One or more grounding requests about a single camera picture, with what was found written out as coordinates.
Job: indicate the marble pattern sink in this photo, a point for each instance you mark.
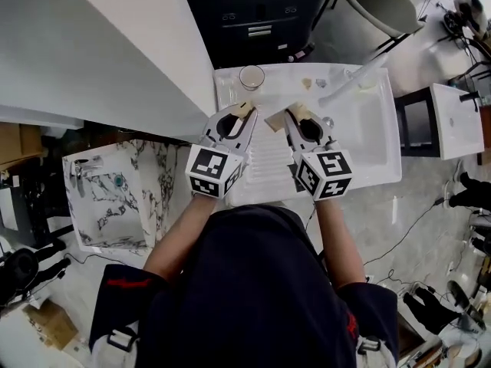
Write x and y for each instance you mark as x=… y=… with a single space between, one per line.
x=111 y=213

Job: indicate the black faucet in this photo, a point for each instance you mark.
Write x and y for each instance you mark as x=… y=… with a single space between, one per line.
x=470 y=99

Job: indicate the small beige object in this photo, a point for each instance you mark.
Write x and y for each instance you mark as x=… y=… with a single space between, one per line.
x=307 y=83

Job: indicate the small grey object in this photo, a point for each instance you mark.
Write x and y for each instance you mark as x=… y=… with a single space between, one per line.
x=320 y=83

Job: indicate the small white sink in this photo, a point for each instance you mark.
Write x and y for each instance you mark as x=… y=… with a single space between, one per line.
x=456 y=132

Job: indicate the person's left forearm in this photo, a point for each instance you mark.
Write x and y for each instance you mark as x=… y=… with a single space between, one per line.
x=180 y=236

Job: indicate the black cabinet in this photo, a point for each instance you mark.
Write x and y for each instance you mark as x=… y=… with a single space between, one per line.
x=253 y=17

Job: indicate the person's right forearm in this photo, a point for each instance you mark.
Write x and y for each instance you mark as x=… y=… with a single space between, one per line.
x=339 y=244

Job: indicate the white slab counter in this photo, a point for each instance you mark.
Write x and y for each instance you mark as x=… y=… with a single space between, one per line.
x=99 y=48

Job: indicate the white ceramic sink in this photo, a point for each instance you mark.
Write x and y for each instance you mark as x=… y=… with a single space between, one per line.
x=368 y=136

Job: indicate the black sink stand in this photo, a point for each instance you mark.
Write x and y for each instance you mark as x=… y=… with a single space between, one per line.
x=416 y=125

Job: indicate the chrome faucet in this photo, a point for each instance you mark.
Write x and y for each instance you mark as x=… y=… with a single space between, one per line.
x=80 y=171

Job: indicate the cardboard box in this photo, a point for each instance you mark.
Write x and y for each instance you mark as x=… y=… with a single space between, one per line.
x=19 y=144
x=51 y=324

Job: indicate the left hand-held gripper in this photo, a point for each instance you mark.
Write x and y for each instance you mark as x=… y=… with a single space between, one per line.
x=215 y=169

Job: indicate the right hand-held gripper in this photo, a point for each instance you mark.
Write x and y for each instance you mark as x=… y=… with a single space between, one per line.
x=326 y=175

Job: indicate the clear glass cup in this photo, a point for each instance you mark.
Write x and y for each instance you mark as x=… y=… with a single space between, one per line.
x=251 y=78

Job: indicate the beige chair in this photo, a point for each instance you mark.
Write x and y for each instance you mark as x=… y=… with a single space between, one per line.
x=379 y=2

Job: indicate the person's dark shirt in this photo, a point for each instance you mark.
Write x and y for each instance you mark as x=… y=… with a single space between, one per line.
x=249 y=293

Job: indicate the white sink faucet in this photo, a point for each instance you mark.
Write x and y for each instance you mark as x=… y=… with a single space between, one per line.
x=349 y=86

